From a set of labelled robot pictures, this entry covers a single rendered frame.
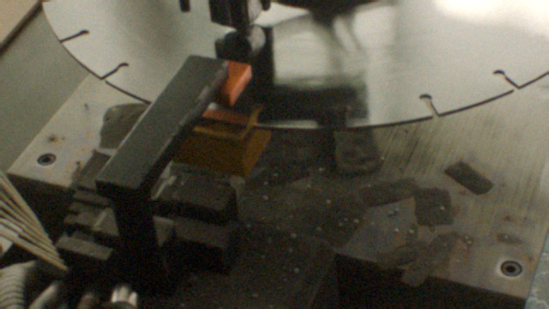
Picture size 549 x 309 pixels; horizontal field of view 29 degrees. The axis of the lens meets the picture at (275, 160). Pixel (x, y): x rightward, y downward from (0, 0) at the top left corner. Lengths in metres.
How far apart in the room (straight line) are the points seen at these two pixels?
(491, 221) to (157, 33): 0.20
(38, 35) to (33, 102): 0.09
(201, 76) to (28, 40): 0.48
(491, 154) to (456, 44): 0.11
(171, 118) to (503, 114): 0.26
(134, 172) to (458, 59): 0.18
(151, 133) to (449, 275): 0.19
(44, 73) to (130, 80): 0.38
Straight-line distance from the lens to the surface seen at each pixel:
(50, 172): 0.65
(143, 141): 0.45
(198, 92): 0.47
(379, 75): 0.52
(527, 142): 0.64
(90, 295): 0.50
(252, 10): 0.55
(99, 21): 0.58
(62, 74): 0.90
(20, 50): 0.94
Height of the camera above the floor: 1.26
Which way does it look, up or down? 42 degrees down
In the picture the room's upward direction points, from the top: 6 degrees counter-clockwise
